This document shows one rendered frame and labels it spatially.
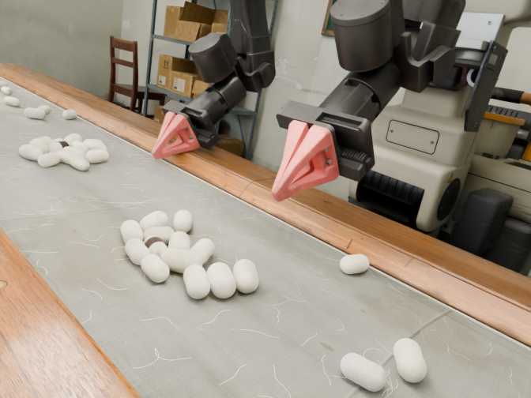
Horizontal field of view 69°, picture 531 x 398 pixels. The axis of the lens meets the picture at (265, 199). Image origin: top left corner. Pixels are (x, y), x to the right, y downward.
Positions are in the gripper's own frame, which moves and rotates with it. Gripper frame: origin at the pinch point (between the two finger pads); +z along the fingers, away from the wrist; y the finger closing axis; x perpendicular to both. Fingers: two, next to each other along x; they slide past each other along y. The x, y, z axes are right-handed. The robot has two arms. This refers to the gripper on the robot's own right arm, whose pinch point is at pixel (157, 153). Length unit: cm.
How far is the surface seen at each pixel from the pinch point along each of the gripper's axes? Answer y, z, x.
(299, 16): -139, -195, 86
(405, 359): 48.3, 9.5, -6.8
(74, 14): -432, -154, 83
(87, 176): 3.1, 11.3, -6.7
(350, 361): 45.8, 12.2, -8.9
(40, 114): -30.4, 5.5, -4.1
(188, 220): 23.4, 9.2, -6.9
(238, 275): 34.2, 11.6, -8.6
